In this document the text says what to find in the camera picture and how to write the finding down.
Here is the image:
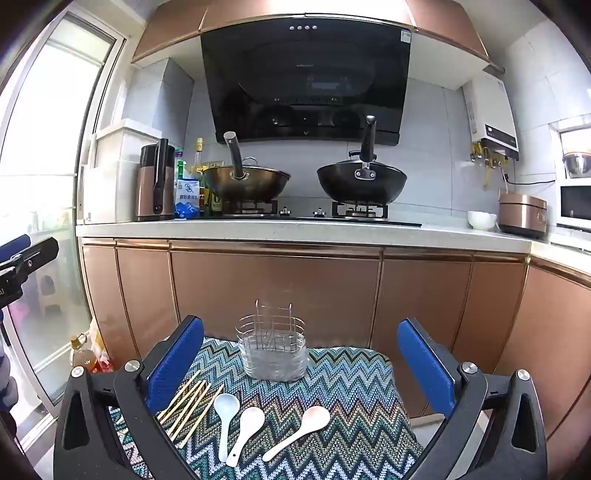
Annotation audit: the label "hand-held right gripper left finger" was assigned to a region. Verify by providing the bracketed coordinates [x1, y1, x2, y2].
[53, 316, 206, 480]

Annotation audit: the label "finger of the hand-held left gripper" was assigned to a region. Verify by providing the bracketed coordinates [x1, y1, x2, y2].
[0, 237, 60, 280]
[0, 234, 32, 253]

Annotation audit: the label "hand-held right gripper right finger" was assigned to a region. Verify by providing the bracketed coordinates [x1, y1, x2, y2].
[397, 318, 549, 480]

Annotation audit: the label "wooden chopstick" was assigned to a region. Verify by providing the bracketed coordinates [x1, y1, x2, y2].
[167, 381, 208, 433]
[158, 370, 202, 421]
[178, 385, 225, 448]
[171, 383, 212, 438]
[161, 380, 205, 424]

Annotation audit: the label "bluish white ceramic spoon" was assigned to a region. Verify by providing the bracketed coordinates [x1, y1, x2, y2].
[213, 393, 241, 464]

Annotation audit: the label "wire utensil holder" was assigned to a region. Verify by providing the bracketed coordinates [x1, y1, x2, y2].
[235, 300, 309, 382]

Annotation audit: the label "pinkish white ceramic spoon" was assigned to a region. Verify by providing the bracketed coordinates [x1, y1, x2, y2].
[262, 406, 330, 462]

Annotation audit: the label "white plastic stool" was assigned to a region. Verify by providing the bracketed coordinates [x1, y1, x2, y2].
[34, 272, 64, 317]

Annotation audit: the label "yellow plastic bag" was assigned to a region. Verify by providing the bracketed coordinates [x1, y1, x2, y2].
[90, 318, 112, 365]

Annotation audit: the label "large cooking oil bottle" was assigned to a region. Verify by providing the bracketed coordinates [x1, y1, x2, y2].
[70, 335, 100, 374]

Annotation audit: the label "glass sliding door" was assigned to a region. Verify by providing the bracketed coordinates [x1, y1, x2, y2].
[0, 9, 127, 457]

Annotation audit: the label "zigzag patterned cloth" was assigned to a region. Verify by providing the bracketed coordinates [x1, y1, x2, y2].
[106, 337, 423, 480]

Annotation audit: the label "copper base cabinets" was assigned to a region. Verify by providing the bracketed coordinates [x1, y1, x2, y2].
[81, 237, 591, 464]

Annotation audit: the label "brown electric kettle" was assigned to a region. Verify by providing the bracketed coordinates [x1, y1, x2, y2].
[136, 137, 177, 221]

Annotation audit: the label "white bowl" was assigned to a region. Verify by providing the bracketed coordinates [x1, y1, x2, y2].
[467, 211, 498, 232]

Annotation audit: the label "blue white salt bag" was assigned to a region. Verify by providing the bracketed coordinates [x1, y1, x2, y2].
[174, 178, 202, 219]

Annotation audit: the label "dark olive oil bottle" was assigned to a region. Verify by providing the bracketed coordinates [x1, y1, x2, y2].
[203, 185, 223, 217]

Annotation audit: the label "white kitchen countertop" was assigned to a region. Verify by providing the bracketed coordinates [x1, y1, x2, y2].
[76, 217, 591, 267]

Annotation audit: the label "brown rice cooker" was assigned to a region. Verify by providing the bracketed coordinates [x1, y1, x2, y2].
[498, 193, 548, 239]

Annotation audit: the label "yellow capped oil bottle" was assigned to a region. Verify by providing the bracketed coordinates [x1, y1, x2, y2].
[192, 137, 206, 182]

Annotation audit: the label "black wok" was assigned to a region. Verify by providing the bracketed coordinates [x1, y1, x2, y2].
[317, 115, 408, 206]

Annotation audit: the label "black gas hob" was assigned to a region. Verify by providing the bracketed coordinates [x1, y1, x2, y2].
[185, 199, 423, 228]

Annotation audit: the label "brown wok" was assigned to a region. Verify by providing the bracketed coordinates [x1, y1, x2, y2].
[203, 131, 291, 202]

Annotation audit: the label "black wok lid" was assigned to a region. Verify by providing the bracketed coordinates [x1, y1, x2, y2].
[330, 150, 403, 174]

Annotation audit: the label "yellow heater pipes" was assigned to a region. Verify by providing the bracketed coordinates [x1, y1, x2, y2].
[471, 143, 509, 190]

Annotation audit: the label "white microwave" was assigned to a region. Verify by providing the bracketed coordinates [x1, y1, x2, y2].
[556, 185, 591, 232]

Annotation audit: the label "metal bowl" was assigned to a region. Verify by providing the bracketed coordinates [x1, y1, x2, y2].
[562, 152, 591, 180]

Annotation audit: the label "white water heater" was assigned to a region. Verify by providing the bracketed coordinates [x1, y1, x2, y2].
[463, 74, 520, 161]

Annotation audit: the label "black range hood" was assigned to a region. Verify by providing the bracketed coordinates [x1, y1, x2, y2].
[200, 14, 413, 147]

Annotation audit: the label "black power cable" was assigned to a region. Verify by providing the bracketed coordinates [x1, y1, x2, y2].
[502, 173, 558, 195]

